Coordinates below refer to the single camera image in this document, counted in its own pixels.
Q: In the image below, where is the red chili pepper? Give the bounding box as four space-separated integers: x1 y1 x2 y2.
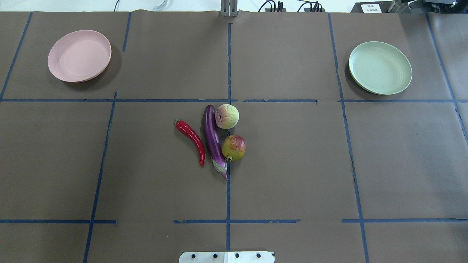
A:
174 119 206 167

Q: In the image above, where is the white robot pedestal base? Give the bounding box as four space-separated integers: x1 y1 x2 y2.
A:
179 251 276 263

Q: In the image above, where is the purple eggplant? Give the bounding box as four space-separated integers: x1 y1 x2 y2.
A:
202 104 229 181

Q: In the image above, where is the aluminium frame post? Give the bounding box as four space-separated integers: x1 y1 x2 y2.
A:
220 0 239 17

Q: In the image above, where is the pink plate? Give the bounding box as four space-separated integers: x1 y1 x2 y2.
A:
48 30 112 83

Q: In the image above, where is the red yellow pomegranate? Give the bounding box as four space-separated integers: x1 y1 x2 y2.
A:
221 134 247 162

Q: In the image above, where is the peach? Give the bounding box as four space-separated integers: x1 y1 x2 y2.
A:
215 104 239 129

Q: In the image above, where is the green plate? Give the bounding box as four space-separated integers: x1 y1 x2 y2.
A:
348 41 413 95

